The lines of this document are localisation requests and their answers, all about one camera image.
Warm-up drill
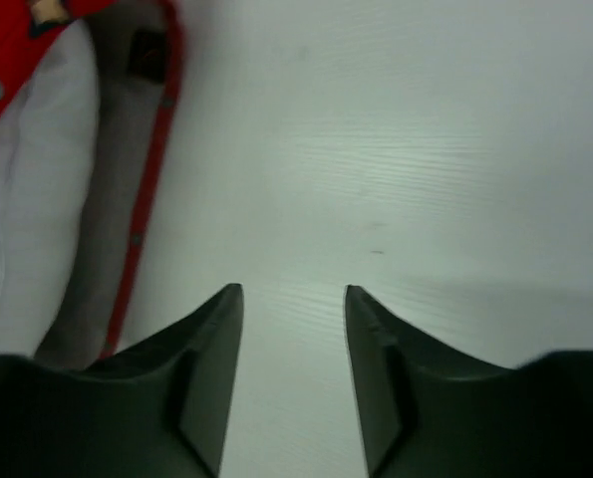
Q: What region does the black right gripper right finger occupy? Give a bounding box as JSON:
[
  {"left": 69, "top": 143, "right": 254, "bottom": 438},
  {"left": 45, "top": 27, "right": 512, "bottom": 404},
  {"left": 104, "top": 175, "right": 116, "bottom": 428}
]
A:
[{"left": 345, "top": 285, "right": 593, "bottom": 477}]

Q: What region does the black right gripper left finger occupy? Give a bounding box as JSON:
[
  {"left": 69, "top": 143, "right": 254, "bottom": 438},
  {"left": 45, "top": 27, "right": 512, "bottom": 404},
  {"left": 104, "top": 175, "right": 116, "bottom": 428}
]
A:
[{"left": 0, "top": 284, "right": 243, "bottom": 478}]

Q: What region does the red printed pillowcase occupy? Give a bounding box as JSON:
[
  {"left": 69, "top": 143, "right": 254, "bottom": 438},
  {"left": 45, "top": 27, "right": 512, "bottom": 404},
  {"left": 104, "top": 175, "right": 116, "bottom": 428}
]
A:
[{"left": 0, "top": 1, "right": 184, "bottom": 367}]

